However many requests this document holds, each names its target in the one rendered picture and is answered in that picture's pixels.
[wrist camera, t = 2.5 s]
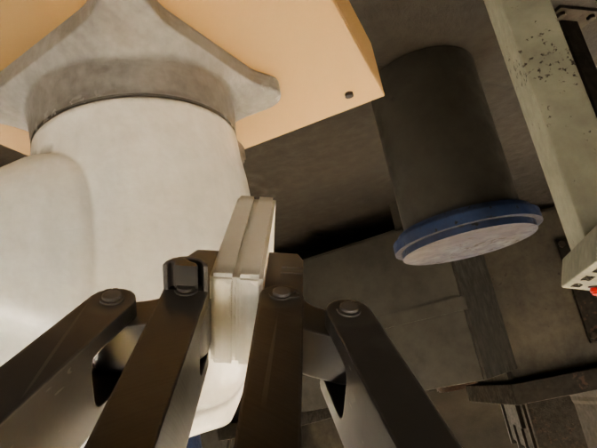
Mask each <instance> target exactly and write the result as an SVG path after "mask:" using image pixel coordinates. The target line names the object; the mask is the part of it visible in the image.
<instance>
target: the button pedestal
mask: <svg viewBox="0 0 597 448"><path fill-rule="evenodd" d="M483 1H484V3H485V6H486V8H487V11H488V14H489V16H490V21H491V24H492V27H493V28H494V31H495V34H496V37H497V41H498V44H499V46H500V49H501V52H502V54H503V57H504V60H505V64H506V66H507V69H508V72H509V75H510V77H511V80H512V83H513V87H514V89H515V92H516V95H517V98H518V101H519V102H520V105H521V110H522V113H523V115H524V118H525V121H526V123H527V126H528V128H529V133H530V136H531V138H532V140H533V143H534V146H535V149H536V151H537V156H538V159H539V161H540V163H541V166H542V169H543V172H544V175H545V178H546V181H547V184H548V187H549V189H550V192H551V195H552V198H553V201H554V204H555V207H556V210H557V212H558V215H559V217H560V220H561V224H562V227H563V230H564V233H565V236H566V237H567V240H568V243H569V248H570V252H569V253H568V254H567V255H566V256H565V257H564V258H563V260H562V271H561V287H563V288H570V289H578V290H586V291H590V288H593V287H597V118H596V115H595V113H594V111H593V107H592V104H591V102H590V100H589V98H588V95H587V93H586V90H585V87H584V84H583V82H582V79H581V77H580V75H579V73H578V70H577V66H576V64H575V61H574V60H573V57H572V54H571V52H570V49H569V46H568V44H567V41H566V39H565V36H564V35H563V32H562V30H561V25H560V23H559V21H558V19H557V16H556V14H555V11H554V9H553V6H552V3H551V1H550V0H483Z"/></svg>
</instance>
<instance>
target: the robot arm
mask: <svg viewBox="0 0 597 448"><path fill-rule="evenodd" d="M280 98H281V91H280V86H279V82H278V80H277V79H276V78H275V77H273V76H270V75H267V74H264V73H260V72H258V71H256V70H254V69H252V68H249V67H248V66H246V65H245V64H243V63H242V62H241V61H239V60H238V59H237V58H235V57H234V56H232V55H231V54H230V53H228V52H226V51H225V50H223V49H222V48H221V47H219V46H218V45H216V44H215V43H213V42H212V41H211V40H210V39H208V38H207V37H205V36H204V35H202V34H201V33H199V32H198V31H196V30H195V29H194V28H192V27H190V26H189V25H188V24H187V23H186V22H184V21H183V20H181V19H179V18H178V17H177V16H175V15H174V14H172V13H171V12H169V11H168V10H166V9H165V8H164V7H163V6H162V5H160V3H159V2H158V1H157V0H87V2H86V3H85V4H84V5H83V6H82V7H81V8H80V9H79V10H78V11H77V12H75V13H74V14H73V15H72V16H70V17H69V18H68V19H67V20H65V21H64V22H62V23H61V24H60V25H59V26H57V27H56V28H55V29H54V30H53V31H52V32H50V33H49V34H48V35H47V36H45V37H44V38H43V39H41V40H40V41H39V42H38V43H36V44H35V45H33V46H32V47H31V48H30V49H28V50H27V51H26V52H24V53H23V54H22V55H21V56H19V58H18V59H16V60H15V61H14V62H12V63H11V64H10V65H9V66H7V67H6V68H4V69H3V70H2V71H1V72H0V124H5V125H9V126H12V127H16V128H19V129H21V130H24V131H27V132H28V133H29V140H30V147H31V149H30V156H26V157H23V158H21V159H19V160H17V161H14V162H12V163H10V164H7V165H5V166H2V167H0V448H187V441H188V438H189V437H191V436H196V435H199V434H202V433H205V432H208V431H211V430H213V429H216V428H222V427H224V426H226V425H227V424H228V423H229V422H230V421H231V420H232V419H233V417H234V415H235V411H236V409H237V407H238V404H239V403H240V400H241V398H242V401H241V406H240V411H239V417H238V422H237V427H236V432H235V442H234V448H301V415H302V374H304V375H306V376H310V377H313V378H317V379H319V380H320V386H321V391H322V394H323V396H324V399H325V401H326V404H327V405H328V408H329V410H330V414H331V417H332V418H333V421H334V423H335V426H336V428H337V431H338V434H339V436H340V439H341V441H342V444H343V445H344V448H463V447H462V446H461V444H460V443H459V441H458V440H457V439H456V437H455V436H454V434H453V433H452V431H451V430H450V428H449V426H448V425H447V423H446V422H445V420H444V419H443V417H442V416H441V414H440V413H439V412H438V410H437V409H436V407H435V406H434V404H433V402H432V401H431V399H430V398H429V396H428V395H427V393H426V392H425V390H424V389H423V388H422V386H421V385H420V383H419V382H418V380H417V378H416V377H415V375H414V374H413V372H412V371H411V369H410V368H409V366H408V365H407V364H406V362H405V361H404V359H403V358H402V356H401V354H400V353H399V351H398V350H397V348H396V347H395V345H394V344H393V342H392V341H391V340H390V338H389V337H388V335H387V334H386V332H385V330H384V329H383V327H382V326H381V324H380V323H379V321H378V319H377V318H376V317H375V316H374V314H373V313H372V311H371V310H370V308H368V307H367V306H366V305H365V304H362V303H361V302H359V301H357V300H335V301H333V302H332V303H330V304H329V305H328V306H327V308H326V310H325V309H321V308H316V307H314V306H312V305H310V304H309V303H307V302H306V301H305V299H304V296H303V260H302V259H301V258H300V257H299V255H298V254H295V253H279V252H274V242H275V200H273V198H272V197H263V196H260V197H259V199H254V196H251V194H250V190H249V186H248V181H247V178H246V175H245V171H244V169H243V164H244V162H245V161H244V160H246V156H245V151H244V147H243V144H242V143H241V142H239V141H238V140H237V138H236V127H235V123H236V122H237V121H239V120H241V119H243V118H245V117H246V116H250V115H253V114H256V113H258V112H260V111H263V110H266V109H268V108H271V107H273V106H274V105H275V104H277V103H278V102H279V100H280Z"/></svg>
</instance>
